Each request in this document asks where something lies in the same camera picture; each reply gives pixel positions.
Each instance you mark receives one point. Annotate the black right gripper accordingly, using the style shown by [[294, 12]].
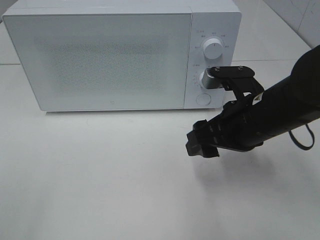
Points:
[[232, 129]]

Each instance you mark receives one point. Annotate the round white door-release button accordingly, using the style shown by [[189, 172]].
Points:
[[203, 99]]

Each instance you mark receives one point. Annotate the white timer knob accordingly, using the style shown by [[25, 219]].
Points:
[[201, 78]]

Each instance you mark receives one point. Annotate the white microwave door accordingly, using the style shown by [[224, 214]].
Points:
[[103, 62]]

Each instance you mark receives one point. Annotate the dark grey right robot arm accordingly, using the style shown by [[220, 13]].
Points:
[[257, 114]]

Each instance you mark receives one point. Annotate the white upper power knob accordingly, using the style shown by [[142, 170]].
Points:
[[213, 48]]

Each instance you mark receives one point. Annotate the white microwave oven body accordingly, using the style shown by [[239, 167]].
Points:
[[209, 18]]

